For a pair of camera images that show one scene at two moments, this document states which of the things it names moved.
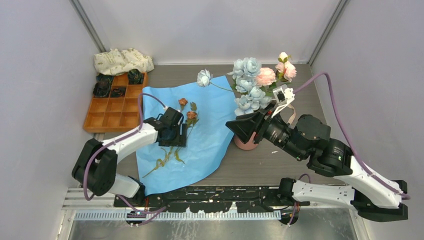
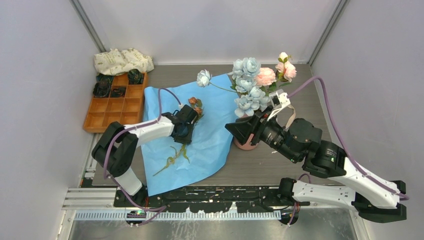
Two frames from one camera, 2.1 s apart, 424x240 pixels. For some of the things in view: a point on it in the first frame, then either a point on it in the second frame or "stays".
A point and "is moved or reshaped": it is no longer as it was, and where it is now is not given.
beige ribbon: (290, 121) stays
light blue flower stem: (251, 98) stays
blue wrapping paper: (209, 110) stays
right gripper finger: (244, 126) stays
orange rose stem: (192, 117) is moved or reshaped
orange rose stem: (182, 101) → (197, 102)
